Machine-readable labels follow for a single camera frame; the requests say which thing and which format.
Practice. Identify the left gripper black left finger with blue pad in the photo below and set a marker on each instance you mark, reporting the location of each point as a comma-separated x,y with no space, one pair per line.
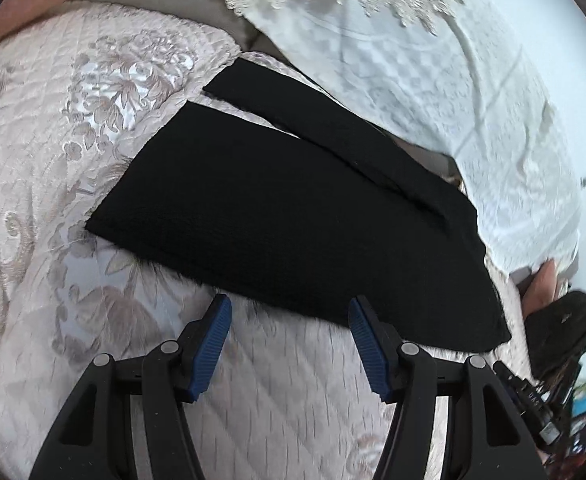
92,438

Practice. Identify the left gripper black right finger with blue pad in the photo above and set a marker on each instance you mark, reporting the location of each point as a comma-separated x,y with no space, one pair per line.
457,409

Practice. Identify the black pants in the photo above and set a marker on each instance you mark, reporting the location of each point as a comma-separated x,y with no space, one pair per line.
293,201

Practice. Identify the black backpack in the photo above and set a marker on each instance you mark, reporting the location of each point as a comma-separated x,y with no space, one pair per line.
556,333

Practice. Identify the small pink cushion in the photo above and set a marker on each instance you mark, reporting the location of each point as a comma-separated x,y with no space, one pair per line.
541,290

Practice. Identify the pink quilted floral bedspread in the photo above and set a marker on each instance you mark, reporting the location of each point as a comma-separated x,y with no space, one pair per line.
81,92

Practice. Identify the white lace bed cover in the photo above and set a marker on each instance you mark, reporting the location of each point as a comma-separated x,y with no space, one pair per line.
448,76

